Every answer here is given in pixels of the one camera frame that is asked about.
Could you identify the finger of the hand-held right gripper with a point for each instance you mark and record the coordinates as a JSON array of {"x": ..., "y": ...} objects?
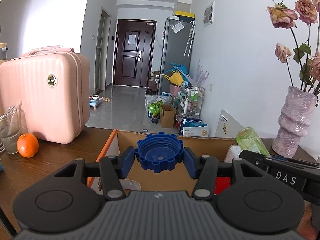
[
  {"x": 287, "y": 160},
  {"x": 255, "y": 158}
]

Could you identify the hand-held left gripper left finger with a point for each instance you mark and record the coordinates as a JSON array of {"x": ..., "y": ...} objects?
[{"x": 126, "y": 161}]

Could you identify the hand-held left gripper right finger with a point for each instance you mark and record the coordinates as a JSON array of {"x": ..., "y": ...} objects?
[{"x": 192, "y": 162}]

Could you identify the green plastic bottle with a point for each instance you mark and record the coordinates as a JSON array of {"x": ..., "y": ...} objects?
[{"x": 250, "y": 140}]

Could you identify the orange-rimmed cardboard box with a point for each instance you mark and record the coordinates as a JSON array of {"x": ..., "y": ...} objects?
[{"x": 200, "y": 145}]

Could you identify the clear plastic cup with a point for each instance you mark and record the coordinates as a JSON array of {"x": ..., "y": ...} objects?
[{"x": 130, "y": 183}]

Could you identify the white plastic bottle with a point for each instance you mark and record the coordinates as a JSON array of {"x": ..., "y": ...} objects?
[{"x": 231, "y": 153}]

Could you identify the blue ridged plastic lid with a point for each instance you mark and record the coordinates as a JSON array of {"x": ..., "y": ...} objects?
[{"x": 150, "y": 145}]

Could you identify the white printed carton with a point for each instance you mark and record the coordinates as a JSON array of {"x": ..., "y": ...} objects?
[{"x": 195, "y": 131}]

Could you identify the red lid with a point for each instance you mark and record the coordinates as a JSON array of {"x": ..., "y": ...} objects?
[{"x": 222, "y": 185}]

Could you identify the blue paper towel pack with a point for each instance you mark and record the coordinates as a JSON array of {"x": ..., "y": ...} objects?
[{"x": 192, "y": 122}]

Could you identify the pink textured vase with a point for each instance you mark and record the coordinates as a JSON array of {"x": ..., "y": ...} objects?
[{"x": 295, "y": 120}]

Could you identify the white printed board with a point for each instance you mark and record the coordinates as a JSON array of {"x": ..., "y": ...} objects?
[{"x": 228, "y": 125}]

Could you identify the small dark blue object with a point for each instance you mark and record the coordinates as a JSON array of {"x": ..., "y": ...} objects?
[{"x": 154, "y": 121}]

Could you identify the small open cardboard box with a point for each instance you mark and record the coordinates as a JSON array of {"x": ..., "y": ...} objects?
[{"x": 167, "y": 117}]

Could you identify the green plastic bag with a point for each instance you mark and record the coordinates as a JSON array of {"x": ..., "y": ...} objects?
[{"x": 155, "y": 109}]

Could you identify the blue pet feeder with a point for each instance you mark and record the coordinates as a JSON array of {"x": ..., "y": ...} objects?
[{"x": 95, "y": 102}]

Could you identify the clear plastic bag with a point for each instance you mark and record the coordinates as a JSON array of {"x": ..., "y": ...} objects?
[{"x": 151, "y": 99}]

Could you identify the dark shoes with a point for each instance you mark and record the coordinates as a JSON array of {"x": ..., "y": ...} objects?
[{"x": 150, "y": 92}]

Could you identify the pink plastic bucket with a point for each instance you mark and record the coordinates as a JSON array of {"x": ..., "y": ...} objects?
[{"x": 175, "y": 90}]

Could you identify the yellow plastic object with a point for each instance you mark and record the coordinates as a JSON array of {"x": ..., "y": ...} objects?
[{"x": 176, "y": 78}]

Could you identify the dark brown entrance door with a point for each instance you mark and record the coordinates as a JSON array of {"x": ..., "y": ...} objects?
[{"x": 130, "y": 72}]

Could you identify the lilac dried grass bunch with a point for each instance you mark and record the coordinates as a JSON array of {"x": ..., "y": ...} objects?
[{"x": 200, "y": 73}]

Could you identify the distant brown cardboard box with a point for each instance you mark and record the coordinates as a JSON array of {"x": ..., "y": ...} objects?
[{"x": 155, "y": 76}]

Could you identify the blue plastic object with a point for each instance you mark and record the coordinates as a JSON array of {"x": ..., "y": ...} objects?
[{"x": 180, "y": 67}]

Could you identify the orange fruit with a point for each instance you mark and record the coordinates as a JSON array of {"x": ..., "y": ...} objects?
[{"x": 27, "y": 145}]

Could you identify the pink ribbed suitcase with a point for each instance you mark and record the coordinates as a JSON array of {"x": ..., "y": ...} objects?
[{"x": 37, "y": 105}]

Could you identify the grey refrigerator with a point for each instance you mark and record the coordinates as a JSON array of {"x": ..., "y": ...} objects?
[{"x": 175, "y": 55}]

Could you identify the clear drinking glass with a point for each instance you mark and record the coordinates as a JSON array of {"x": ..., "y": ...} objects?
[{"x": 10, "y": 140}]

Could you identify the clear drinking straw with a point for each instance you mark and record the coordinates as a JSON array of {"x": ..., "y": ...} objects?
[{"x": 15, "y": 113}]

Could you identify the white folded umbrella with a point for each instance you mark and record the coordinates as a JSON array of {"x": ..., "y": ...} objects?
[{"x": 189, "y": 40}]

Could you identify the white paper notice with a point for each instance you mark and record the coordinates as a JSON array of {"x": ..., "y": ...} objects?
[{"x": 131, "y": 38}]

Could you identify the clear document pouch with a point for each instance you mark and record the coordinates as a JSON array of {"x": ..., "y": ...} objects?
[{"x": 177, "y": 27}]

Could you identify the bunch of dried pink roses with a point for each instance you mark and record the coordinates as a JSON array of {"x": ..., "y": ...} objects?
[{"x": 282, "y": 15}]

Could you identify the yellow flat box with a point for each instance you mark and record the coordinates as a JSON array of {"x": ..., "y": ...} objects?
[{"x": 184, "y": 14}]

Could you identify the yellow thermos jug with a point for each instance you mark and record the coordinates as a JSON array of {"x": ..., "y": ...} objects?
[{"x": 2, "y": 55}]

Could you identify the grey interior door frame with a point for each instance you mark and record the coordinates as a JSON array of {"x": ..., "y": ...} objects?
[{"x": 101, "y": 50}]

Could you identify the white wall panel box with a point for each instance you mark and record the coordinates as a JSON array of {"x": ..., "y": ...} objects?
[{"x": 208, "y": 14}]

